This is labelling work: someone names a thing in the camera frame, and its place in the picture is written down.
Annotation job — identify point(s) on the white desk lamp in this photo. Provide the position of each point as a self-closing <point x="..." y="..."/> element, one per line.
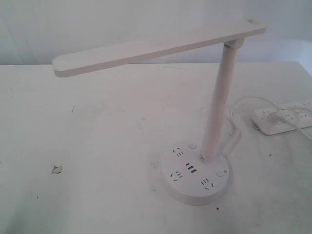
<point x="194" y="176"/>

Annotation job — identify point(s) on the white plug in strip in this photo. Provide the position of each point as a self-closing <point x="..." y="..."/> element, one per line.
<point x="277" y="118"/>

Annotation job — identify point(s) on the white power strip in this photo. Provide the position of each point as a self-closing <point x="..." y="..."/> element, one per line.
<point x="300" y="113"/>

